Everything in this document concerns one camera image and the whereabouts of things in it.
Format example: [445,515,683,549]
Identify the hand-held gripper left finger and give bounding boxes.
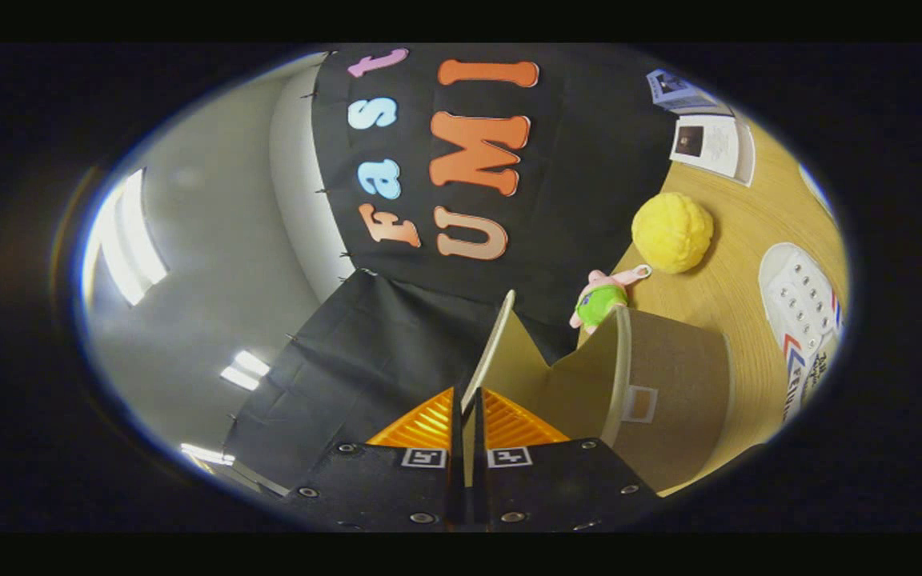
[281,386,467,533]

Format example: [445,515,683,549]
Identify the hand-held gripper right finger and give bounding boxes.
[472,386,662,533]

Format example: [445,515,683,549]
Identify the beige fabric storage box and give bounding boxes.
[461,290,732,494]

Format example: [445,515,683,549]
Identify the pink and green plush toy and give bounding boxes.
[569,264,653,335]

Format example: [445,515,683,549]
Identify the ceiling light panel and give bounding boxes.
[219,350,271,392]
[95,168,169,307]
[181,442,236,467]

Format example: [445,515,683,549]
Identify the black backdrop cloth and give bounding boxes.
[225,44,690,490]

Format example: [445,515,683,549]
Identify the yellow round plush ball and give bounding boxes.
[631,192,715,275]

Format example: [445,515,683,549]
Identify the white book with dark photo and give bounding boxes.
[669,114,756,188]

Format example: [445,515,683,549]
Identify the blue cover book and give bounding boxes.
[645,68,723,113]

